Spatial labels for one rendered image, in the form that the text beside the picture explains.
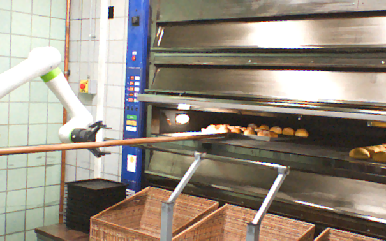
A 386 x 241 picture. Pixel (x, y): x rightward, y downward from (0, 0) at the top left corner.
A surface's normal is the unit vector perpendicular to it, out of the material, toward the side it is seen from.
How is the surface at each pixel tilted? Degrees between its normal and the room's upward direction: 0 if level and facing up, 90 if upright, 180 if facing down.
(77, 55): 90
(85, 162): 90
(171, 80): 70
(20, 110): 90
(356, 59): 90
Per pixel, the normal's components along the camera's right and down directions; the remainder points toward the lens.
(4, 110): 0.76, 0.08
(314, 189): -0.59, -0.33
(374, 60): -0.65, 0.02
